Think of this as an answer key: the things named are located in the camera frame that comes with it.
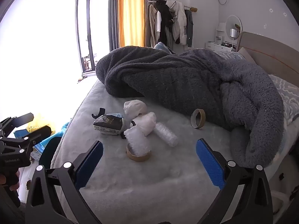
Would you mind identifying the round white mirror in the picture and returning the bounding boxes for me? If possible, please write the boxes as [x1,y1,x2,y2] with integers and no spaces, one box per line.
[225,15,243,40]

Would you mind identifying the yellow curtain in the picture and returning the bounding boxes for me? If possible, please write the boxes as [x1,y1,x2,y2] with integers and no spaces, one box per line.
[118,0,145,48]

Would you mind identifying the clothes rack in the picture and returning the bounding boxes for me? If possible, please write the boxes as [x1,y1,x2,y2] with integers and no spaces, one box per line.
[148,0,198,13]

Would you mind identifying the light blue patterned duvet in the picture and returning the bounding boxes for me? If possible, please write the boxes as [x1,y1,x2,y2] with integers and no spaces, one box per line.
[154,42,299,124]

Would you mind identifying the white jacket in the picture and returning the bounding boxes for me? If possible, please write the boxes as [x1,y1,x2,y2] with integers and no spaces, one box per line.
[166,0,190,46]

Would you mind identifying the white desktop organizer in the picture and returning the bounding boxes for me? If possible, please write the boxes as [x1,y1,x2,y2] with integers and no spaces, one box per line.
[215,23,226,43]

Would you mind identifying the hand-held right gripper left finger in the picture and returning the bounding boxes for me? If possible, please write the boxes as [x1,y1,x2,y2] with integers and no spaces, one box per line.
[24,141,104,224]

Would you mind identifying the dark framed balcony door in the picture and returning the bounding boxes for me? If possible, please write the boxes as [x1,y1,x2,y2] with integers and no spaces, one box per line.
[77,0,110,77]

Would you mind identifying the white dresser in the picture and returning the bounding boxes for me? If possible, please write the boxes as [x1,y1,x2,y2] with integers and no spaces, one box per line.
[206,41,240,52]

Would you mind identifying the tall cardboard tape core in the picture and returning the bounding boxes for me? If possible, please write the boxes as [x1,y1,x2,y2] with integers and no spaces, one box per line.
[190,108,206,129]

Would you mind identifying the white shirt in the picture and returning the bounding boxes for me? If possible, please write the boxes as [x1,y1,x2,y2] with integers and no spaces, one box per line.
[156,10,162,33]

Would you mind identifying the dark grey fleece blanket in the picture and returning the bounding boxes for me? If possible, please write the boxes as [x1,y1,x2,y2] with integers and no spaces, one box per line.
[95,47,284,168]

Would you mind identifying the blue snack bag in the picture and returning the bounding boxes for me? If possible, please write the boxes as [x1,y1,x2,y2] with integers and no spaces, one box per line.
[13,128,46,155]

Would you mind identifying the white sock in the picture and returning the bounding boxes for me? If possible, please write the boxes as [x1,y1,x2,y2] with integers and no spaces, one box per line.
[131,111,156,137]

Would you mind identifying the beige bed headboard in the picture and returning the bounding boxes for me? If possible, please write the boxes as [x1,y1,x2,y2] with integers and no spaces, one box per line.
[237,31,299,82]

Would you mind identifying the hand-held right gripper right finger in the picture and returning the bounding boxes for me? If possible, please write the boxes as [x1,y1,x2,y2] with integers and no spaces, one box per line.
[196,138,274,224]

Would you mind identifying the bed with light grey sheet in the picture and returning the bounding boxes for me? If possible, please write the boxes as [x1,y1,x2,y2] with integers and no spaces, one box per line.
[50,77,299,224]

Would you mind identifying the person's left hand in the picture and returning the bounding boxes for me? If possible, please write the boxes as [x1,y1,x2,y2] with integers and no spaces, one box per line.
[0,174,21,192]

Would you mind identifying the yellow plastic bag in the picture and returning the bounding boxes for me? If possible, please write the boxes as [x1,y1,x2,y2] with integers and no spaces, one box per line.
[27,113,55,133]

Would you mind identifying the black packet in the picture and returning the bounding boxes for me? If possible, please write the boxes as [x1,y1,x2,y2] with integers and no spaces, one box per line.
[93,114,124,136]

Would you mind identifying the brown tape roll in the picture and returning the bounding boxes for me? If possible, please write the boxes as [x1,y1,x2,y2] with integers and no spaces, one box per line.
[126,143,152,162]

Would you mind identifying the small grey table lamp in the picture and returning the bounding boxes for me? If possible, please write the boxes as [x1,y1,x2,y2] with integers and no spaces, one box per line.
[229,29,238,50]

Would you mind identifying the beige pillow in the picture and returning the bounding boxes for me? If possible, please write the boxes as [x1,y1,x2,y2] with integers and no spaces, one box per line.
[237,47,256,63]

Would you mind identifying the black curved band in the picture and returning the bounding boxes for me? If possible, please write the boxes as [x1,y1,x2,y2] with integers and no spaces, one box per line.
[92,107,105,120]

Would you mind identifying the white plastic bag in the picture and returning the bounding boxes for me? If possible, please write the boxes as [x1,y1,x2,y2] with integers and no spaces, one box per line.
[123,99,147,117]

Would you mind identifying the white bedside cabinet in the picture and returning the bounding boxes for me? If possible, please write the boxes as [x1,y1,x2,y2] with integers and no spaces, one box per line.
[269,154,299,217]

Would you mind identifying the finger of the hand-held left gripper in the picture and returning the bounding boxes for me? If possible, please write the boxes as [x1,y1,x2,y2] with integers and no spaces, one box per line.
[0,125,52,148]
[0,113,35,131]

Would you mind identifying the clear bubble wrap piece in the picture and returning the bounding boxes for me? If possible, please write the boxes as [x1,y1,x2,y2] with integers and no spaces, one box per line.
[123,126,150,157]

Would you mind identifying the grey-blue garment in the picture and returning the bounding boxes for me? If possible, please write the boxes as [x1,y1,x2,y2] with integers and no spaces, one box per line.
[184,9,194,48]

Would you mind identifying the beige coat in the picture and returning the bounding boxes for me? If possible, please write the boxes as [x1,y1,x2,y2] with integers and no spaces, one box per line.
[147,4,157,48]

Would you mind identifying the clear bubble wrap roll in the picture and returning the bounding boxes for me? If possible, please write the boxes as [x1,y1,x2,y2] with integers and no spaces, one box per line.
[154,122,179,148]

